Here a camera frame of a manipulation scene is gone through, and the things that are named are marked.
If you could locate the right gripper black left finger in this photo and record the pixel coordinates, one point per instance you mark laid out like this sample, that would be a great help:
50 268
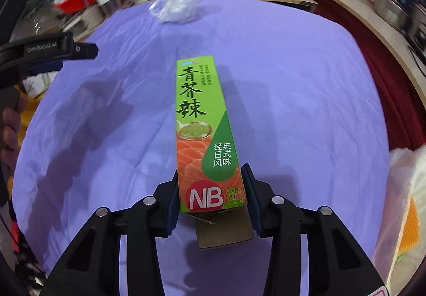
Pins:
90 263

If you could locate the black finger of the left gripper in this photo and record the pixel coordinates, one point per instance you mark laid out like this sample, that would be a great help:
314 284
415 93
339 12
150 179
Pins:
81 51

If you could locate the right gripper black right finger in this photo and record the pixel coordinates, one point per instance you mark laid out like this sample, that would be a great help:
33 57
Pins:
337 263

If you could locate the orange foam net sleeve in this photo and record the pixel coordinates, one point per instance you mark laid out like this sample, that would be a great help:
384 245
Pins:
411 229

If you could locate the green wasabi box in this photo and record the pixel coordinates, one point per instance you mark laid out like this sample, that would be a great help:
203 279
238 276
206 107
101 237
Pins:
210 183

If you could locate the white trash bin bag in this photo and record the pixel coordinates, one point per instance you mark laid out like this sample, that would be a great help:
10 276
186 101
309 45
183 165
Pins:
406 177

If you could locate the person's left hand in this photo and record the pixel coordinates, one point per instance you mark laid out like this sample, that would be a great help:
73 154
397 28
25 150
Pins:
12 126

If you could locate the purple tablecloth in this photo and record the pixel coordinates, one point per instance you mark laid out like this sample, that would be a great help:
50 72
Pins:
243 153

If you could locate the clear crumpled plastic bag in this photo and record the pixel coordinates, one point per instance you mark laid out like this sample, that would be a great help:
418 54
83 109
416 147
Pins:
174 11

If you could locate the steel rice cooker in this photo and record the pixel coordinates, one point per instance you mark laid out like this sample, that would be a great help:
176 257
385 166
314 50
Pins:
416 30

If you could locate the small steel pot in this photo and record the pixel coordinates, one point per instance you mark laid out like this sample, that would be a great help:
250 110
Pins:
391 12

